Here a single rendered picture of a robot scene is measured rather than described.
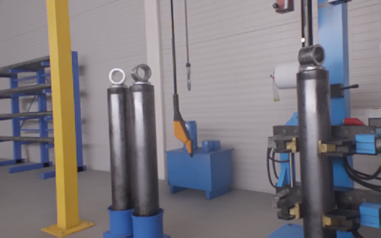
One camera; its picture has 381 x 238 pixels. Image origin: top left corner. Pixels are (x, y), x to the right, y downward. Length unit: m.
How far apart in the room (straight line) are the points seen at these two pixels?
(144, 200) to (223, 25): 3.26
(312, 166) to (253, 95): 2.64
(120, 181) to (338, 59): 2.09
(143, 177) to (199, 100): 2.84
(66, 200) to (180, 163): 1.72
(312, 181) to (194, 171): 2.50
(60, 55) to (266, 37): 2.75
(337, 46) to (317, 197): 1.17
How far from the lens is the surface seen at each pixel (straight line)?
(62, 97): 3.82
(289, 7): 2.65
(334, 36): 2.91
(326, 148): 2.36
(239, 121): 5.05
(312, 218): 2.54
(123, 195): 3.13
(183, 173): 4.85
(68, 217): 3.98
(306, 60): 2.48
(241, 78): 5.04
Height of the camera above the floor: 1.25
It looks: 1 degrees down
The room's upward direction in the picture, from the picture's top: 3 degrees counter-clockwise
